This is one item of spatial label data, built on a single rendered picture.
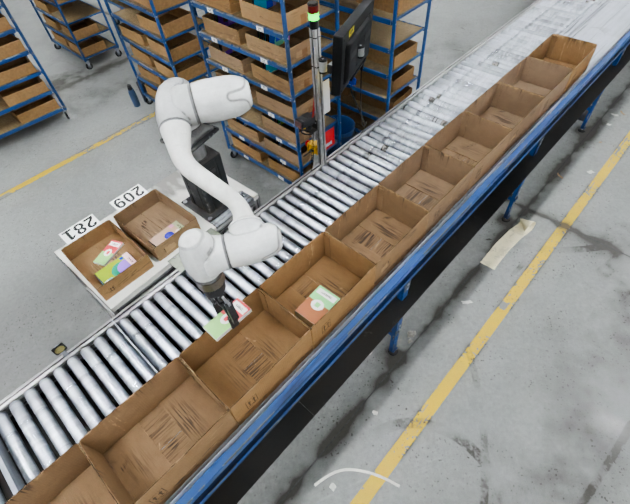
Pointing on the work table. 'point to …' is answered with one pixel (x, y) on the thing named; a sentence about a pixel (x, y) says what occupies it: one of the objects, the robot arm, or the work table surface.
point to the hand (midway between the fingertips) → (226, 315)
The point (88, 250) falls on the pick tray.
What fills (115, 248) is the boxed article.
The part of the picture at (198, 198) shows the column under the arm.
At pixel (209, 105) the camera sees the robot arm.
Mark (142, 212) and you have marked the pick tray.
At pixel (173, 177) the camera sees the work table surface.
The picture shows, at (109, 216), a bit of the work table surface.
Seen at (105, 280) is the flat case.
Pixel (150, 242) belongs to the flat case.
